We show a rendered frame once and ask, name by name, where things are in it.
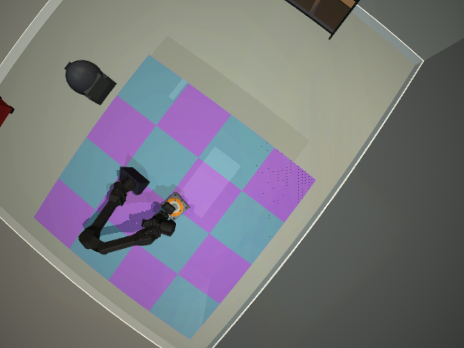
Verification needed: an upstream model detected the orange round plate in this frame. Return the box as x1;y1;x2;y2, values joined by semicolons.
167;198;184;216

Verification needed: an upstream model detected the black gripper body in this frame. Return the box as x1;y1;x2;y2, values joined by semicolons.
153;202;176;222

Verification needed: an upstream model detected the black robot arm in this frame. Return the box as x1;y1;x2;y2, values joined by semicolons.
78;175;176;254

